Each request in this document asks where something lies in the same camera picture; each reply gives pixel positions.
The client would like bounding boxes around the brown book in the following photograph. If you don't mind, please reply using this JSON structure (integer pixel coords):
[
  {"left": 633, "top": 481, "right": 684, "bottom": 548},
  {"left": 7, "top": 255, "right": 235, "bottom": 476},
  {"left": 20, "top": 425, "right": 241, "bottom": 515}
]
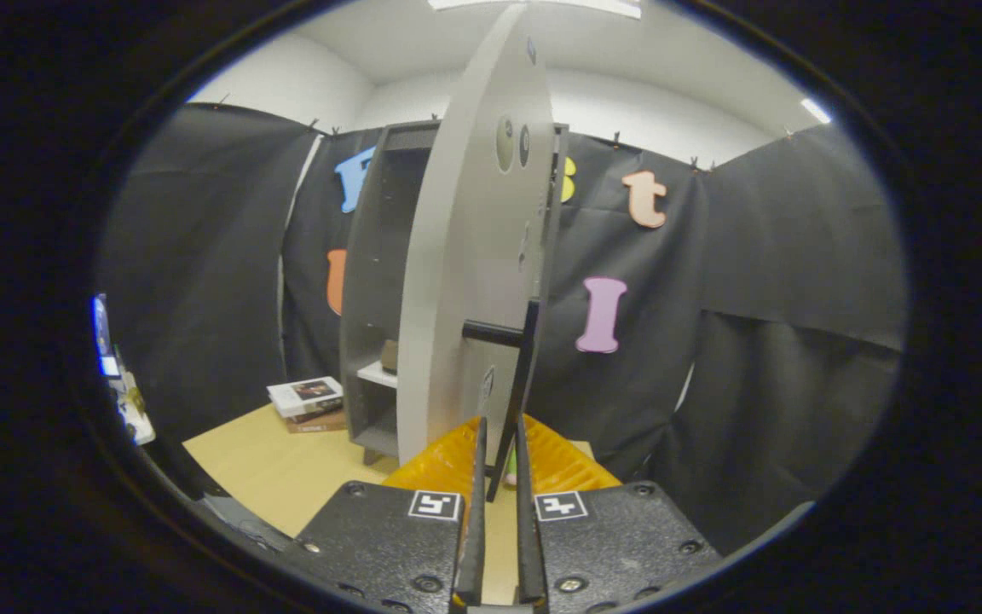
[{"left": 286, "top": 413, "right": 349, "bottom": 435}]

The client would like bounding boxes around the white book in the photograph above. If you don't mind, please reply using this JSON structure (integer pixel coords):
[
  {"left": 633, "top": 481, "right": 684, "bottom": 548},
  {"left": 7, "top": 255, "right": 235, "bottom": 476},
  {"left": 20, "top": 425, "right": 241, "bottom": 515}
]
[{"left": 267, "top": 376, "right": 345, "bottom": 419}]

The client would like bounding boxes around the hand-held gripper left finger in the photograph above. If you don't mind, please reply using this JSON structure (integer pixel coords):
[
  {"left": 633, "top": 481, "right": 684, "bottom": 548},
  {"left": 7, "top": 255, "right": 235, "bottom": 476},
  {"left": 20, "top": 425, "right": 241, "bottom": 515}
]
[{"left": 282, "top": 415, "right": 488, "bottom": 614}]

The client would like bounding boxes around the colourful clutter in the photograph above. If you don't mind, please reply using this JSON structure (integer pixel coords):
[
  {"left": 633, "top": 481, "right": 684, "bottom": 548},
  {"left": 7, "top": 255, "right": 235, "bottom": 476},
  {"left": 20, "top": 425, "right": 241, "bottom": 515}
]
[{"left": 92, "top": 293, "right": 157, "bottom": 446}]

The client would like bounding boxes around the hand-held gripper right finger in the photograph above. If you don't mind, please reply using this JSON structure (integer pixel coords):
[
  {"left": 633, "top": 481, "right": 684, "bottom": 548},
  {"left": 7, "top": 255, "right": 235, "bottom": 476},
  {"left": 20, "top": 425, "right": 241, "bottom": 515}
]
[{"left": 515, "top": 414, "right": 722, "bottom": 614}]

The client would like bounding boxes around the grey shoe cabinet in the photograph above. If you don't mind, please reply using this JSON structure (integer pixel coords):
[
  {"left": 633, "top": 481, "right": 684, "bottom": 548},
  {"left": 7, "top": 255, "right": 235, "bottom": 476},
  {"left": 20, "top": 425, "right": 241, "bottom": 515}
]
[{"left": 339, "top": 119, "right": 569, "bottom": 467}]

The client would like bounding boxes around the black backdrop cloth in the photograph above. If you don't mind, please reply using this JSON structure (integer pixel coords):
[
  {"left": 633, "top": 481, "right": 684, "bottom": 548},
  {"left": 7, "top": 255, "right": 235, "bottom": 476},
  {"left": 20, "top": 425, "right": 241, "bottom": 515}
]
[{"left": 95, "top": 102, "right": 910, "bottom": 555}]

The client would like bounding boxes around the black door handle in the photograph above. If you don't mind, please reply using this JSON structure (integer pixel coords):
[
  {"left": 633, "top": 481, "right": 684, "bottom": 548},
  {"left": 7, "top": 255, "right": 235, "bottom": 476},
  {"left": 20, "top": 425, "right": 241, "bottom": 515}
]
[{"left": 462, "top": 298, "right": 541, "bottom": 502}]

